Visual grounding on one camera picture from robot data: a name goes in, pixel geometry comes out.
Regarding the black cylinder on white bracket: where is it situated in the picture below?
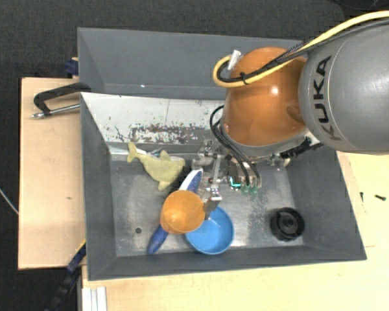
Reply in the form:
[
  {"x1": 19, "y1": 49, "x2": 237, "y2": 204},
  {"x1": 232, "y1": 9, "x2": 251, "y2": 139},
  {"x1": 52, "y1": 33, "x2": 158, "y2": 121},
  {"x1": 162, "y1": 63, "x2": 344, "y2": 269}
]
[{"x1": 271, "y1": 137, "x2": 313, "y2": 168}]

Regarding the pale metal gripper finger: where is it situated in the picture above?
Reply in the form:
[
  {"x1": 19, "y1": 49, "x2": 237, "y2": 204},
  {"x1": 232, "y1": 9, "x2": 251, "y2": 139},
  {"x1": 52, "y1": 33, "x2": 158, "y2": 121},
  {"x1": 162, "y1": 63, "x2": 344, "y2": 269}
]
[
  {"x1": 202, "y1": 186, "x2": 223, "y2": 222},
  {"x1": 190, "y1": 139, "x2": 217, "y2": 172}
]

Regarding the pale wood flat board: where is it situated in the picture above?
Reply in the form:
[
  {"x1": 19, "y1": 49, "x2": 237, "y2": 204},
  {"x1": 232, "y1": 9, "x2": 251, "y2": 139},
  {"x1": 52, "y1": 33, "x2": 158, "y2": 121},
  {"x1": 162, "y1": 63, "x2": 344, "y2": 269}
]
[{"x1": 18, "y1": 77, "x2": 87, "y2": 271}]

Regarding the blue bowl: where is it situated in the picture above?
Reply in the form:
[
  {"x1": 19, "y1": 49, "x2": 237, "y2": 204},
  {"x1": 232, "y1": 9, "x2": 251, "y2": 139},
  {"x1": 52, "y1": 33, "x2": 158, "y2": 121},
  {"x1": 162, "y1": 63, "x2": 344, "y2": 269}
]
[{"x1": 184, "y1": 205, "x2": 235, "y2": 256}]

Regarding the black round cap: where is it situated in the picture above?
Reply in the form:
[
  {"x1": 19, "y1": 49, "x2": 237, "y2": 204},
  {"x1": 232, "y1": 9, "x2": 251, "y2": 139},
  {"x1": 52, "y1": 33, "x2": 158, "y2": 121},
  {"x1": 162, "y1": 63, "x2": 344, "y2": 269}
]
[{"x1": 269, "y1": 207, "x2": 306, "y2": 242}]

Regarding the grey metal bin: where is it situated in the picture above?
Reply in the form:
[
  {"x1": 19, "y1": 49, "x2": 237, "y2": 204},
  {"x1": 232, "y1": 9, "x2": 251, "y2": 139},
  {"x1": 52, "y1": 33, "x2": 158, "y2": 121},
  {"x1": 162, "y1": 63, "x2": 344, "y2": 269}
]
[{"x1": 77, "y1": 27, "x2": 368, "y2": 282}]

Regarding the orange ball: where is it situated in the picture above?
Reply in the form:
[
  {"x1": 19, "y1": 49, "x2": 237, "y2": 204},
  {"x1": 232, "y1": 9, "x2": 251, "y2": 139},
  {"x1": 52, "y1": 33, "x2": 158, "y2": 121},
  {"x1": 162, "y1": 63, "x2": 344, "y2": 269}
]
[{"x1": 159, "y1": 189, "x2": 206, "y2": 236}]

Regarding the blue and white brush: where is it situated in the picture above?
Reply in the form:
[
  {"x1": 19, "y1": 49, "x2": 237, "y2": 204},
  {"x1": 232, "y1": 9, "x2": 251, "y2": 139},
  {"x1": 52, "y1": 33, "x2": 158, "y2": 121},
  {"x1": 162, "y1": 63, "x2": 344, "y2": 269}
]
[{"x1": 146, "y1": 168, "x2": 204, "y2": 256}]

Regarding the yellow-green toy dolphin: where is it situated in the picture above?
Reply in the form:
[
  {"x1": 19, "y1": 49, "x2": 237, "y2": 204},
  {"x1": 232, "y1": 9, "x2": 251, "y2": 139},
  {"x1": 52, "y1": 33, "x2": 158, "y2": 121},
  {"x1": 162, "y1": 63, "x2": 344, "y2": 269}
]
[{"x1": 126, "y1": 141, "x2": 187, "y2": 192}]

